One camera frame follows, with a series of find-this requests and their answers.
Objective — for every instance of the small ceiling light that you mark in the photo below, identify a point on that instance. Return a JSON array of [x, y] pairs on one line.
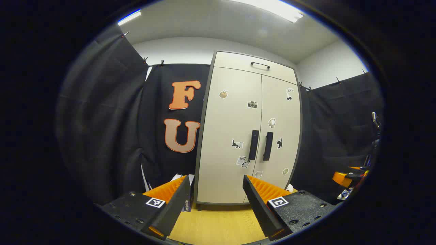
[[129, 17]]

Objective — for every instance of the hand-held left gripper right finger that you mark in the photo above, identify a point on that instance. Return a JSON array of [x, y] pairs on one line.
[[259, 207]]

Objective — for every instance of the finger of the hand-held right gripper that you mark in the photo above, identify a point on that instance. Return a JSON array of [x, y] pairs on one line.
[[340, 179]]

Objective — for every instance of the beige double-door shoe cabinet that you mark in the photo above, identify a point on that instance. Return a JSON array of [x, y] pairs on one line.
[[235, 63]]

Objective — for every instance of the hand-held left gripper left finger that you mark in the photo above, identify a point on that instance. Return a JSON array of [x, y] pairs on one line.
[[173, 211]]

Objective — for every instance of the long ceiling light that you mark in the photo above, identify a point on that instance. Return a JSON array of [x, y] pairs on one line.
[[286, 12]]

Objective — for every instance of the white and blue boxes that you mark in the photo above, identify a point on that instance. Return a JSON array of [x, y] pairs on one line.
[[190, 202]]

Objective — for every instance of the grey metal bracket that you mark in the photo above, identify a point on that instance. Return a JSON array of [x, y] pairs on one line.
[[375, 119]]

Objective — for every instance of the black backdrop cloth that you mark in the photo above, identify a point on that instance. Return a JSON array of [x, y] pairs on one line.
[[333, 129], [102, 119]]

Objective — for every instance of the beige cabinet door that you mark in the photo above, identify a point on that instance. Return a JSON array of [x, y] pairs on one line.
[[224, 129], [282, 112]]

